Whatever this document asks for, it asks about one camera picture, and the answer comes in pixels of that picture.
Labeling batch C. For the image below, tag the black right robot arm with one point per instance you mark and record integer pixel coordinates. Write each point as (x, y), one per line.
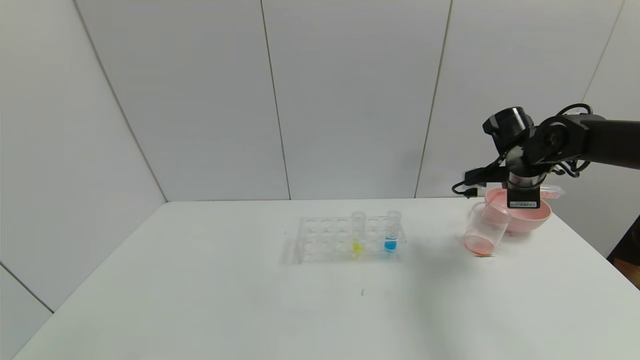
(610, 142)

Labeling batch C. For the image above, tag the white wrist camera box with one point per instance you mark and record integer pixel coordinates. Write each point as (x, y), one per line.
(475, 176)

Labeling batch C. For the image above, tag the clear plastic measuring beaker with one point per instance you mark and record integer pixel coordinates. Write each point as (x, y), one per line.
(480, 246)

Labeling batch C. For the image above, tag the test tube with blue pigment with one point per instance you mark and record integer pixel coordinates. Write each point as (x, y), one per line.
(390, 245)

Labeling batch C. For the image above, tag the test tube with red pigment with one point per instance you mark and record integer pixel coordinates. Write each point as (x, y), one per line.
(552, 191)

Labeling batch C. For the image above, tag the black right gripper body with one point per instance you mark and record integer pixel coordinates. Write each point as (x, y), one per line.
(523, 198)

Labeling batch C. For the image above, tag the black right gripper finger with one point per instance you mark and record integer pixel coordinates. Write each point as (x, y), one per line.
(522, 196)

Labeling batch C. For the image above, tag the pink bowl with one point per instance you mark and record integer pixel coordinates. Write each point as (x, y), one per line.
(525, 220)

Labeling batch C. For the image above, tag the clear acrylic test tube rack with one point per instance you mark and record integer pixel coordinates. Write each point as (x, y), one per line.
(320, 250)

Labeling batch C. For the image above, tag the test tube with yellow pigment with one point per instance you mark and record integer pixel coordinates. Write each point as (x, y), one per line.
(358, 246)

